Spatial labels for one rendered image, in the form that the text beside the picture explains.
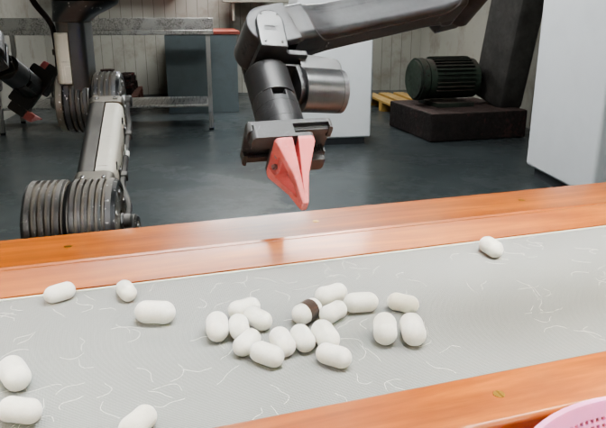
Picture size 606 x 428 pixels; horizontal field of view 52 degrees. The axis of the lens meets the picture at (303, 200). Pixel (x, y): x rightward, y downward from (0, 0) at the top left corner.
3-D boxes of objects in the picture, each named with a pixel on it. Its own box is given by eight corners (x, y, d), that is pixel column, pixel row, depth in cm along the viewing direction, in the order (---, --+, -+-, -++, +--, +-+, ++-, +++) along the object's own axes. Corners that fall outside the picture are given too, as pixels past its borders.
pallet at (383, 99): (482, 118, 637) (482, 106, 633) (394, 120, 624) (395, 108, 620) (436, 101, 765) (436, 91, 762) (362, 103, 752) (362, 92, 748)
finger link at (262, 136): (332, 187, 66) (310, 121, 71) (267, 193, 64) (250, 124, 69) (318, 222, 71) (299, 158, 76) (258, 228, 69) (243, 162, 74)
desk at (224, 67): (235, 94, 830) (234, 28, 805) (242, 112, 678) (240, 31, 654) (173, 95, 818) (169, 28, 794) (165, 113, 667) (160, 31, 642)
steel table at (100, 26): (19, 122, 613) (5, 17, 584) (215, 117, 641) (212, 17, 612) (-5, 136, 543) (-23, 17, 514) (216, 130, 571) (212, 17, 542)
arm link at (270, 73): (238, 85, 80) (248, 51, 76) (288, 86, 83) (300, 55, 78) (248, 124, 77) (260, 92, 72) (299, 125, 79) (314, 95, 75)
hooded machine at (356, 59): (359, 132, 564) (363, -22, 526) (374, 145, 505) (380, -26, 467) (279, 133, 557) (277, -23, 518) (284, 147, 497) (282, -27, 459)
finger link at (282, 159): (353, 185, 67) (330, 120, 72) (289, 191, 65) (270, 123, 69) (337, 219, 72) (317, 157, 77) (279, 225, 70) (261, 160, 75)
